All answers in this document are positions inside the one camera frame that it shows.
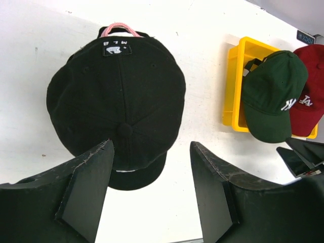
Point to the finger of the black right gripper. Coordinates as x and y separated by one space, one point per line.
296 165
311 153

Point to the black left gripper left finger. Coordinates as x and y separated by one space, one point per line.
62 204

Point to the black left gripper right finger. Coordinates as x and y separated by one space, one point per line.
236 206

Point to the red baseball cap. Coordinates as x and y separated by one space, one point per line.
308 110

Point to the dark green Yankees cap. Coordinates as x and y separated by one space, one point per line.
270 88

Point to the black Yankees baseball cap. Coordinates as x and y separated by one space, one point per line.
129 90

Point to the pink baseball cap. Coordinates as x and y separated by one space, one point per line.
117 27

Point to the dark corner label sticker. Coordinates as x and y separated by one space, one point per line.
305 38

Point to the yellow plastic bin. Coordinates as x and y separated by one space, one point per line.
238 56

